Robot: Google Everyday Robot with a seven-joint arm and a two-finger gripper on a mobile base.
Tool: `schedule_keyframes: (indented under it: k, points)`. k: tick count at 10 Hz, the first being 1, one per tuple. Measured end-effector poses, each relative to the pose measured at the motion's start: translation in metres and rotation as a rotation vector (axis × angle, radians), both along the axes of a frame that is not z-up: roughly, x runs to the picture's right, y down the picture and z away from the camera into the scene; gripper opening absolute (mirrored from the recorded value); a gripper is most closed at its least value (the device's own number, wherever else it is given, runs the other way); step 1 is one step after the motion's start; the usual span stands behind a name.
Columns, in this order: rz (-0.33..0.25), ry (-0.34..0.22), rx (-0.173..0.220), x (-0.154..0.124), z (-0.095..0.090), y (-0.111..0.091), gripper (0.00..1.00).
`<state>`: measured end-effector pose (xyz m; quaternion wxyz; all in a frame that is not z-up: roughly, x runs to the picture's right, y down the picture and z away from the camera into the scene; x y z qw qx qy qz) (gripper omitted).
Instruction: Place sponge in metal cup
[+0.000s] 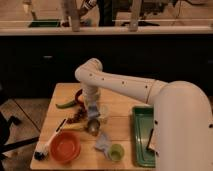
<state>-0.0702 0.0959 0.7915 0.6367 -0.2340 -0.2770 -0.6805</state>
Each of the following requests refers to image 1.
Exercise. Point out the grey-blue gripper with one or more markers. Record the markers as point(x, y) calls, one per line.
point(93, 111)

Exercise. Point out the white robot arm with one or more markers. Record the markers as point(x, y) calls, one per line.
point(183, 117)

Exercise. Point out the clear plastic cup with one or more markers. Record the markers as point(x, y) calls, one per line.
point(104, 113)

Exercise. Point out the metal cup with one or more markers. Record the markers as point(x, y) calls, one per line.
point(93, 127)

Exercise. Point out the green plastic cup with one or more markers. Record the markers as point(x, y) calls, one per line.
point(116, 152)

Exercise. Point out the red berry cluster toy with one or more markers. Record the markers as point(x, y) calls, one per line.
point(80, 115)

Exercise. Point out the yellow banana toy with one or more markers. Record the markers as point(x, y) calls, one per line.
point(74, 128)

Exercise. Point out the green chili pepper toy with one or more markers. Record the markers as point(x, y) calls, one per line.
point(66, 105)

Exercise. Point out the crumpled blue-grey cloth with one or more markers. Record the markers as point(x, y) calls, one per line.
point(103, 143)

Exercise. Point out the orange plastic bowl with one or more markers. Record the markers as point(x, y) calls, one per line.
point(65, 147)

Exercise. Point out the green plastic tray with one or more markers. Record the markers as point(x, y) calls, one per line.
point(142, 120)

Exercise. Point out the black office chair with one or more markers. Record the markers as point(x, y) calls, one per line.
point(5, 134)

